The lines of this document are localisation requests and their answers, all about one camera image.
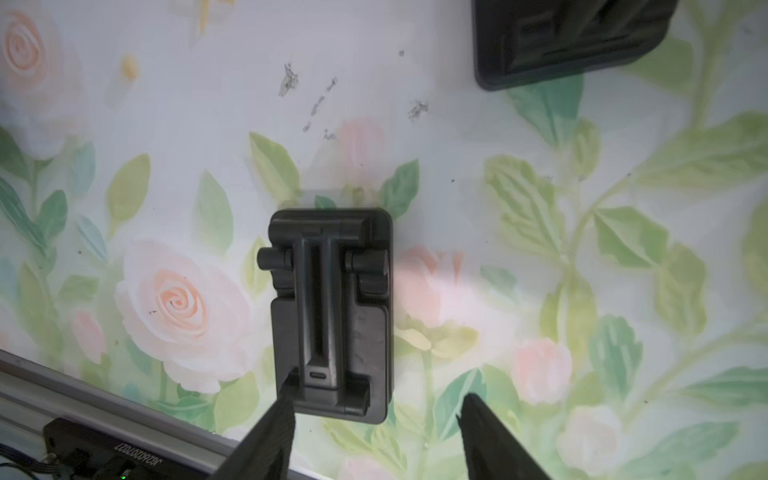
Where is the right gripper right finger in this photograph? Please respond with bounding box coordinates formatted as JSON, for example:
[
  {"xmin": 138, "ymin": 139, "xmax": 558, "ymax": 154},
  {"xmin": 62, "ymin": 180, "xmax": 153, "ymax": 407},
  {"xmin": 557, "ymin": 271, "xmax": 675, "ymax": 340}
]
[{"xmin": 457, "ymin": 393, "xmax": 550, "ymax": 480}]

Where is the aluminium front rail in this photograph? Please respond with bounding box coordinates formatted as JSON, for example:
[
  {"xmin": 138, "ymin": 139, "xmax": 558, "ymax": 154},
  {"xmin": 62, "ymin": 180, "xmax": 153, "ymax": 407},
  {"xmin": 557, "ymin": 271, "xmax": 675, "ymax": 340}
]
[{"xmin": 1, "ymin": 352, "xmax": 313, "ymax": 479}]

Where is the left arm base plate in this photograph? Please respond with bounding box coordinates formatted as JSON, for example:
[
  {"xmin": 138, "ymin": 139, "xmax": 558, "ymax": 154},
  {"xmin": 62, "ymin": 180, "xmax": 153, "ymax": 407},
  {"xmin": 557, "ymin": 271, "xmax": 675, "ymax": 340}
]
[{"xmin": 43, "ymin": 418, "xmax": 209, "ymax": 480}]

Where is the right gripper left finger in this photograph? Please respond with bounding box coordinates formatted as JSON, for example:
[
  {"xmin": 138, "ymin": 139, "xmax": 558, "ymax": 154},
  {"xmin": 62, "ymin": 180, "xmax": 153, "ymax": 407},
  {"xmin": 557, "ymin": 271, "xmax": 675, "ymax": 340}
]
[{"xmin": 210, "ymin": 377, "xmax": 297, "ymax": 480}]

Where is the black phone stand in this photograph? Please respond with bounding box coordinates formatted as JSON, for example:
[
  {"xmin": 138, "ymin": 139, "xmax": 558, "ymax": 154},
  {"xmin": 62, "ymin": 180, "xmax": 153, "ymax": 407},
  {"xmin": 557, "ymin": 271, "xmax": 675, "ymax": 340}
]
[
  {"xmin": 257, "ymin": 208, "xmax": 394, "ymax": 425},
  {"xmin": 472, "ymin": 0, "xmax": 678, "ymax": 91}
]

